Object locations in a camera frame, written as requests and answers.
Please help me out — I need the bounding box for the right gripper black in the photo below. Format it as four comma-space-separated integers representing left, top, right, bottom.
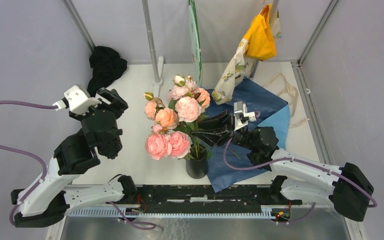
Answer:
190, 109, 256, 151

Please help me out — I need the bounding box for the dark blue wrapping paper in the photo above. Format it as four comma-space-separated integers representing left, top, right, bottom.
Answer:
205, 78, 289, 193

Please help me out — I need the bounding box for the orange rose stem pair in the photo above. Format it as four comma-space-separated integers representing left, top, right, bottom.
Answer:
144, 92, 180, 134

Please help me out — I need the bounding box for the pink peony pair stem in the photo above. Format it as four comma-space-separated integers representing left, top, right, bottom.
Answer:
144, 124, 207, 161

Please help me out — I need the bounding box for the cream ribbon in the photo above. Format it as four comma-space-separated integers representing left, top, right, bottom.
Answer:
262, 72, 310, 130

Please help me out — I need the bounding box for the pink flower bouquet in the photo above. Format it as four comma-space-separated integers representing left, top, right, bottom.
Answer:
226, 146, 242, 160

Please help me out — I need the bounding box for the orange rose stem with bud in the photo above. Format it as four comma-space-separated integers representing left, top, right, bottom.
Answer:
194, 87, 211, 113

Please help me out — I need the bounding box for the light blue wrapping paper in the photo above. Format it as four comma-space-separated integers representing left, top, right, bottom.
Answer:
257, 104, 291, 150

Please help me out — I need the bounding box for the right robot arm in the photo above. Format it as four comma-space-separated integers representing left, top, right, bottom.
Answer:
191, 110, 378, 222

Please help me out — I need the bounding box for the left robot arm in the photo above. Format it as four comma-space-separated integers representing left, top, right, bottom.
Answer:
11, 85, 138, 228

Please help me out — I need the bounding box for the black vase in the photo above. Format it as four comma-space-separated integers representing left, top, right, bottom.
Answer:
185, 148, 209, 179

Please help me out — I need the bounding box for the black cloth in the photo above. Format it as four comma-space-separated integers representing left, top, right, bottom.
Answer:
86, 46, 128, 97

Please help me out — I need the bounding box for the mint green patterned towel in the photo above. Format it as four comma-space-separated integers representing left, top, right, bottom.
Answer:
188, 0, 203, 87

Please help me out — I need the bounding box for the yellow cream patterned garment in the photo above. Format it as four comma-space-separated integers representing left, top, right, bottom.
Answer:
211, 3, 277, 105

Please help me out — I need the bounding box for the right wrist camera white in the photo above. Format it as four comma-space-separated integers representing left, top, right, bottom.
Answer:
233, 101, 257, 131

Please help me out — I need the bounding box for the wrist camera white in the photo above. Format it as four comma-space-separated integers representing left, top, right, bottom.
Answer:
233, 101, 257, 131
52, 85, 102, 116

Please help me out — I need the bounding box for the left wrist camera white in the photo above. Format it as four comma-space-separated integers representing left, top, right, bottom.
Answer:
52, 85, 102, 116

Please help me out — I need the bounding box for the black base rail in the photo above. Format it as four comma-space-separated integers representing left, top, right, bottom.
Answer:
105, 184, 303, 215

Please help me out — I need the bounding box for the white cable duct strip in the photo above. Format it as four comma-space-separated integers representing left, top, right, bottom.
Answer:
67, 206, 275, 220

